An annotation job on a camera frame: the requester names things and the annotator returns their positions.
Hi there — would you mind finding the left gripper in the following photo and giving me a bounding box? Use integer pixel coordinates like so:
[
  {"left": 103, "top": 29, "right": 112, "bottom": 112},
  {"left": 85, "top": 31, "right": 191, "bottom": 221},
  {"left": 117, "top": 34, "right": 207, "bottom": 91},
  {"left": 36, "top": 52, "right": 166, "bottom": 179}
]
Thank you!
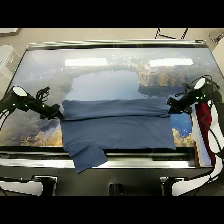
[{"left": 39, "top": 103, "right": 65, "bottom": 121}]

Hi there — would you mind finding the red garment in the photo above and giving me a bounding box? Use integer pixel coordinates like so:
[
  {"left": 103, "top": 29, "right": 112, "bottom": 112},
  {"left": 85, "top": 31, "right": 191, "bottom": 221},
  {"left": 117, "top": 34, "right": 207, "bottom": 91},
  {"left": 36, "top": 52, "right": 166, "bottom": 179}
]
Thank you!
[{"left": 194, "top": 101, "right": 214, "bottom": 162}]

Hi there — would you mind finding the silver frame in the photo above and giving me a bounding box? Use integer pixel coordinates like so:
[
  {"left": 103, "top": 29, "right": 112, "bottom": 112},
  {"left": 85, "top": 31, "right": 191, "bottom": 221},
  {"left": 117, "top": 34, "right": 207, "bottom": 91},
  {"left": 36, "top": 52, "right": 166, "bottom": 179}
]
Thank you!
[{"left": 0, "top": 39, "right": 214, "bottom": 197}]

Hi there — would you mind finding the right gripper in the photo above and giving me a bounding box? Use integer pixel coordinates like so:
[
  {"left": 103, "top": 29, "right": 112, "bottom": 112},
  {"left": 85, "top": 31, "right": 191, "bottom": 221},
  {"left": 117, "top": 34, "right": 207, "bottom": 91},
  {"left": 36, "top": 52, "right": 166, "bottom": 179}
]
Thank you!
[{"left": 166, "top": 96, "right": 190, "bottom": 116}]

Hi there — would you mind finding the blue T-shirt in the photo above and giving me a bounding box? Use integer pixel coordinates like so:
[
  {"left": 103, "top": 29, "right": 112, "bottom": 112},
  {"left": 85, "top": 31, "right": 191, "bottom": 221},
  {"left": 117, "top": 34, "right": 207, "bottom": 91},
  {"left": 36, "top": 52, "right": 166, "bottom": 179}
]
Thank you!
[{"left": 59, "top": 96, "right": 177, "bottom": 175}]

